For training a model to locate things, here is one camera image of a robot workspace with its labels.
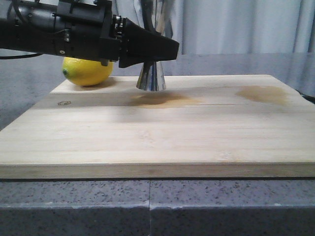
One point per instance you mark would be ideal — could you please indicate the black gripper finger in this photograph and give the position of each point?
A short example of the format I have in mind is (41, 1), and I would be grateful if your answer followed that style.
(140, 45)
(148, 19)

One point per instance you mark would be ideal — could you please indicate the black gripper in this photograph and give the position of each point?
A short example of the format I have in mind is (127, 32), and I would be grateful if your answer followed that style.
(69, 29)

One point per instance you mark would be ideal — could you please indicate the silver double jigger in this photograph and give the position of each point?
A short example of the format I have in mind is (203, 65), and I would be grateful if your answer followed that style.
(151, 77)

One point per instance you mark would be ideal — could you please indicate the yellow lemon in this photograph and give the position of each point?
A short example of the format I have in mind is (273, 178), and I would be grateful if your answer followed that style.
(84, 72)

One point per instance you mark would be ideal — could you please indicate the grey curtain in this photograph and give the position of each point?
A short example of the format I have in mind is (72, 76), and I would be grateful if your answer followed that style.
(204, 27)

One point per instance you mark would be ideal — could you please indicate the wooden cutting board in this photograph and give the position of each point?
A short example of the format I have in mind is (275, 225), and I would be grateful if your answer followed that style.
(201, 126)

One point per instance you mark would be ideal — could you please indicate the black cutting board handle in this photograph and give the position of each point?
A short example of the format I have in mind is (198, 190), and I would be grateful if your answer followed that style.
(307, 97)

